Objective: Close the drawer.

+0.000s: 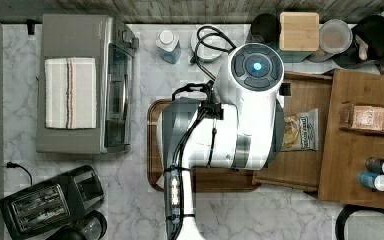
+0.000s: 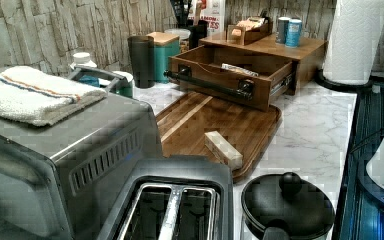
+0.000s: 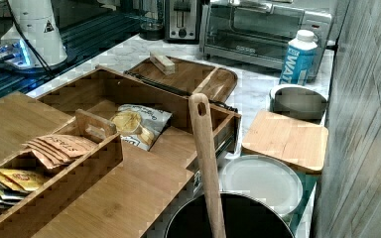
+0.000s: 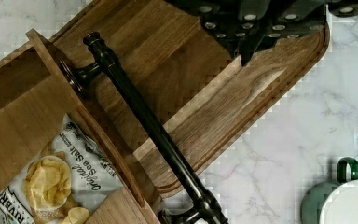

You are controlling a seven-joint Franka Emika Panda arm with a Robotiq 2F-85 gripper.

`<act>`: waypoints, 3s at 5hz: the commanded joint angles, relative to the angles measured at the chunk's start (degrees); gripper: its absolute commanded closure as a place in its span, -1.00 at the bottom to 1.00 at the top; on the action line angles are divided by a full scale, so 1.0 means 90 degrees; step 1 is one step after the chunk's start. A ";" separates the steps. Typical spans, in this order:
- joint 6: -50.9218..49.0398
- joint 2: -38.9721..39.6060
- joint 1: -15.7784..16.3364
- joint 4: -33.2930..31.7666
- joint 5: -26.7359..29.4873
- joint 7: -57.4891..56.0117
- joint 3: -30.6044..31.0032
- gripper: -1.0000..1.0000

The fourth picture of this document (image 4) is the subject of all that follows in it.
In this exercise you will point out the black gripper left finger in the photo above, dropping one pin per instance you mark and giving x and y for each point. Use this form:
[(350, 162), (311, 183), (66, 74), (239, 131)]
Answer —
[(244, 27)]

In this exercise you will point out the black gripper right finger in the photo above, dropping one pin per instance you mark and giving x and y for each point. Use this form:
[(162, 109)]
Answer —
[(343, 8)]

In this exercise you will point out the wooden drawer with black handle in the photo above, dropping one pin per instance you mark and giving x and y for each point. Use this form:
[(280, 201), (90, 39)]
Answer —
[(36, 92)]

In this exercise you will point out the wooden cutting board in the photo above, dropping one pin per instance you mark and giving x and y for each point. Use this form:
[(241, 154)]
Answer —
[(203, 98)]

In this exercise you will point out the sea salt chips bag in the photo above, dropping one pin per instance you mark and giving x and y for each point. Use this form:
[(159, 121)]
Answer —
[(63, 184)]

